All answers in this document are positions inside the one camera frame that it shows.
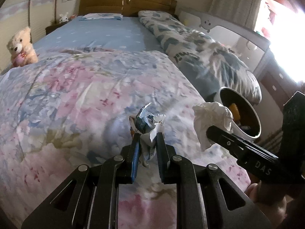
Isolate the white blue paper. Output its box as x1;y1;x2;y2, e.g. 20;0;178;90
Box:
129;102;166;168

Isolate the white tissue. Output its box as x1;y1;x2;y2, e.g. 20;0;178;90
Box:
192;102;233;152

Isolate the orange spiky mesh ball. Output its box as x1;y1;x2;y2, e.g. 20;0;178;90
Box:
229;103;240;122

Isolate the white trash bin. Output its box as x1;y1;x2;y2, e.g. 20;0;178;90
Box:
214;87;262;142

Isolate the right hand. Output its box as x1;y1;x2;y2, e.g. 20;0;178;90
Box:
245;183;287;228

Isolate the floral pink blue quilt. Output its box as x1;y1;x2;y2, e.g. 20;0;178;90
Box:
1;49;250;228

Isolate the grey leaf pattern duvet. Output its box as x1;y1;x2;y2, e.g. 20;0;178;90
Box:
138;10;262;104

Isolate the blue bed sheet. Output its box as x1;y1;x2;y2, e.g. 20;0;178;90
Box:
34;16;164;53

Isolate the grey white baby crib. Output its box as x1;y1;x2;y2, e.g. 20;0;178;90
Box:
177;8;294;106

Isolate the white blue pillow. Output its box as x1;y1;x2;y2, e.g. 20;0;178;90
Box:
80;13;123;21

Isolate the beige teddy bear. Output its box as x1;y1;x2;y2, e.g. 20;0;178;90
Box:
7;26;38;67

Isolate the dark wooden nightstand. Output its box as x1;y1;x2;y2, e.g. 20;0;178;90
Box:
46;22;68;35

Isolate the wooden headboard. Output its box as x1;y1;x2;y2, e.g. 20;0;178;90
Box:
78;0;177;17

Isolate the small white bunny toy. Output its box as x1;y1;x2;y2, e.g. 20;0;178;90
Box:
58;12;69;24

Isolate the grey striped curtain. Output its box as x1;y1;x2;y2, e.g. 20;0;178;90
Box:
209;0;262;30

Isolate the sliding door wardrobe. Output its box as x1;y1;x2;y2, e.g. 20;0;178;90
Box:
1;0;55;70

